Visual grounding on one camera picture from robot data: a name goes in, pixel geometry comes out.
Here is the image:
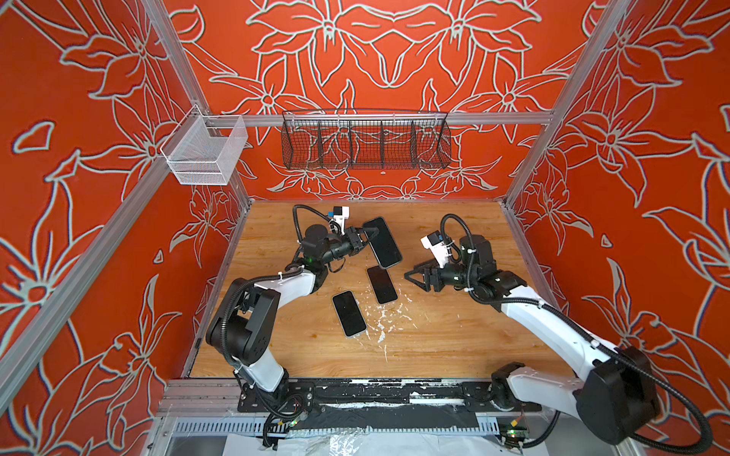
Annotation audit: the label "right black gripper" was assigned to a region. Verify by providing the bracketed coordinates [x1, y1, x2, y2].
[404, 255, 481, 293]

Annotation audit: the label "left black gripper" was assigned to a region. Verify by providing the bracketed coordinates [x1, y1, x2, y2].
[317, 229, 376, 268]

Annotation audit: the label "phone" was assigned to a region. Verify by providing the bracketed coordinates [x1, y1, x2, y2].
[367, 266, 397, 305]
[332, 291, 367, 337]
[363, 217, 403, 269]

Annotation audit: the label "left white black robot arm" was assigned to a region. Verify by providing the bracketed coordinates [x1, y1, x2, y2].
[205, 204, 393, 418]

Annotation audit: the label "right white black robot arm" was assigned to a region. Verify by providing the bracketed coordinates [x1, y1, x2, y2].
[404, 214, 713, 455]

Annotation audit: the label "phone in pink case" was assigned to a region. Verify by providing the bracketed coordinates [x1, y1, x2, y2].
[367, 266, 397, 305]

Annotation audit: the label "phone in white case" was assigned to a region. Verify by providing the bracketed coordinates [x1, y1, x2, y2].
[332, 291, 367, 337]

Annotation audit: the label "small green circuit board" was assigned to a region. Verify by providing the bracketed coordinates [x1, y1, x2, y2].
[499, 423, 530, 450]

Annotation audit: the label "clear plastic bin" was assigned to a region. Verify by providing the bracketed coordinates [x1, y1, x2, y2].
[161, 116, 248, 186]

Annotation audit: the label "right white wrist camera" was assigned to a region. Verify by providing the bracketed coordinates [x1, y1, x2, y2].
[421, 230, 452, 268]

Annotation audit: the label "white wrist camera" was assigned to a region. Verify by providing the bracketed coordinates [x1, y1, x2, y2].
[328, 206, 350, 234]
[421, 230, 452, 268]

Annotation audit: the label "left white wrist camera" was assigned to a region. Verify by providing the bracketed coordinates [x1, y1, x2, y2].
[328, 206, 350, 234]

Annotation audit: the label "black wire basket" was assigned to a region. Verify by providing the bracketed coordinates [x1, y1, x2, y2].
[281, 109, 454, 171]

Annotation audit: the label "aluminium frame rails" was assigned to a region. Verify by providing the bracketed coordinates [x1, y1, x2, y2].
[0, 0, 730, 456]

